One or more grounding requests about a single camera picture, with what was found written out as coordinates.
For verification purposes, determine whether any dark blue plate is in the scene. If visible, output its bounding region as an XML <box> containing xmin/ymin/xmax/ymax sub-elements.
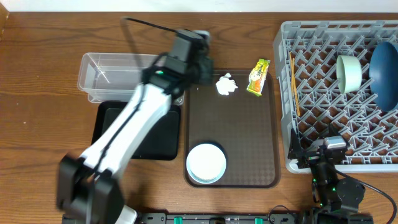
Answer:
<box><xmin>369</xmin><ymin>42</ymin><xmax>397</xmax><ymax>111</ymax></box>

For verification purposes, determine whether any mint green bowl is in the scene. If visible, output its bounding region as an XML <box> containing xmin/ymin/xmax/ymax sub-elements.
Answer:
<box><xmin>336</xmin><ymin>55</ymin><xmax>362</xmax><ymax>94</ymax></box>

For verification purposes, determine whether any wooden chopstick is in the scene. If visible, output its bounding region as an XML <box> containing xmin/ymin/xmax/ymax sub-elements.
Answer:
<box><xmin>291</xmin><ymin>57</ymin><xmax>301</xmax><ymax>117</ymax></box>
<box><xmin>289</xmin><ymin>52</ymin><xmax>300</xmax><ymax>116</ymax></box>

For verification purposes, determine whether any brown serving tray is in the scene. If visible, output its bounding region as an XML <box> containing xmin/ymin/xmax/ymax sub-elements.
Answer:
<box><xmin>184</xmin><ymin>70</ymin><xmax>280</xmax><ymax>189</ymax></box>

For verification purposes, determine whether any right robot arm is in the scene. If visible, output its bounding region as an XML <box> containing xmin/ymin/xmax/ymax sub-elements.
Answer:
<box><xmin>288</xmin><ymin>125</ymin><xmax>365</xmax><ymax>223</ymax></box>

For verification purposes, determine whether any white tissue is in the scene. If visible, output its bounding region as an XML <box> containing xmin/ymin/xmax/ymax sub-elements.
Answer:
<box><xmin>216</xmin><ymin>73</ymin><xmax>238</xmax><ymax>96</ymax></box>

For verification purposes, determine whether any green orange snack wrapper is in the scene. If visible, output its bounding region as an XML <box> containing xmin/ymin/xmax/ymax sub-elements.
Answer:
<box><xmin>246</xmin><ymin>58</ymin><xmax>271</xmax><ymax>96</ymax></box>

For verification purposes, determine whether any black rectangular tray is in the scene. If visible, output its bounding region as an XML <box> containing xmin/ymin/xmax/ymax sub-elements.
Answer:
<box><xmin>91</xmin><ymin>101</ymin><xmax>181</xmax><ymax>161</ymax></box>

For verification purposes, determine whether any grey dishwasher rack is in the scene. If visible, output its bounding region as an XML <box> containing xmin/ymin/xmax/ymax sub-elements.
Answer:
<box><xmin>273</xmin><ymin>21</ymin><xmax>397</xmax><ymax>173</ymax></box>

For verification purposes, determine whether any white bowl light blue rim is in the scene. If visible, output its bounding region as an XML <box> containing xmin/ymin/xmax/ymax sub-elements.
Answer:
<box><xmin>186</xmin><ymin>143</ymin><xmax>227</xmax><ymax>184</ymax></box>

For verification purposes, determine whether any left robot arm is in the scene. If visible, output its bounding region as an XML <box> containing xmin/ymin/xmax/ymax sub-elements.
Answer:
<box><xmin>56</xmin><ymin>29</ymin><xmax>213</xmax><ymax>223</ymax></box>

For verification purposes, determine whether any clear plastic bin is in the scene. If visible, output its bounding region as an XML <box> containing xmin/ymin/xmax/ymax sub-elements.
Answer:
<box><xmin>76</xmin><ymin>52</ymin><xmax>187</xmax><ymax>106</ymax></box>

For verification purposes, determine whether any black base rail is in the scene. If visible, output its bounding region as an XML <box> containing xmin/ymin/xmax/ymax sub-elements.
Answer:
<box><xmin>61</xmin><ymin>212</ymin><xmax>374</xmax><ymax>224</ymax></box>

